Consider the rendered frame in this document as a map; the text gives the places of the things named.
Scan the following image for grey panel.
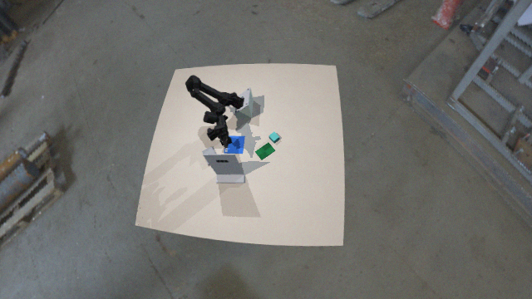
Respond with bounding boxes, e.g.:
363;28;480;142
203;154;244;183

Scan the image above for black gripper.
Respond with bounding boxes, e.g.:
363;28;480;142
214;122;232;148

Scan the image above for teal rectangular block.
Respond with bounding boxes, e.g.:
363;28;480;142
268;132;280;143

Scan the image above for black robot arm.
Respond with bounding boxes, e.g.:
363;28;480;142
185;76;244;141

